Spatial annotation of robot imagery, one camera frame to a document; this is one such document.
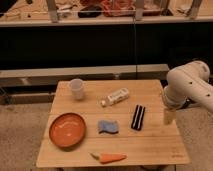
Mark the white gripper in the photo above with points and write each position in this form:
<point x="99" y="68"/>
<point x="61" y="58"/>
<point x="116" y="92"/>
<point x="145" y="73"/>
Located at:
<point x="172" y="100"/>

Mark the white plastic bottle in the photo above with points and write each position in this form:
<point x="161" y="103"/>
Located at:
<point x="115" y="97"/>

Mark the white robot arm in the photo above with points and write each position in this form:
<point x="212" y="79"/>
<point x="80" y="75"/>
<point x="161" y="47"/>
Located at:
<point x="189" y="81"/>

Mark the black striped block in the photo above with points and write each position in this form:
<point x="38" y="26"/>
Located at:
<point x="138" y="116"/>

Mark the blue sponge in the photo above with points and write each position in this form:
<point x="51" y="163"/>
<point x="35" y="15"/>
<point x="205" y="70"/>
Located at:
<point x="110" y="127"/>

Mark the wooden table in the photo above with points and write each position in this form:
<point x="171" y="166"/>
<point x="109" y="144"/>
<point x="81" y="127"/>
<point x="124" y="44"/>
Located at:
<point x="155" y="144"/>

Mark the orange toy carrot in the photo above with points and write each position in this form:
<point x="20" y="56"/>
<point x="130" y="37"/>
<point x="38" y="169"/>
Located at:
<point x="108" y="158"/>

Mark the white paper cup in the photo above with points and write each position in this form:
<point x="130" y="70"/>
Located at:
<point x="77" y="88"/>

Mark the orange plate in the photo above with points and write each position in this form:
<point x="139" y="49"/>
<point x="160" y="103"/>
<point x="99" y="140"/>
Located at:
<point x="67" y="130"/>

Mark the red object on shelf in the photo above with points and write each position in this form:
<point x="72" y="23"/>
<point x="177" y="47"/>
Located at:
<point x="117" y="8"/>

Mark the black object on shelf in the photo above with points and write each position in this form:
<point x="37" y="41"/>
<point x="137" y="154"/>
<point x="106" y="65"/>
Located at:
<point x="90" y="12"/>

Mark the long grey bench beam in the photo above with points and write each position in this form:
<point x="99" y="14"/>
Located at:
<point x="50" y="76"/>

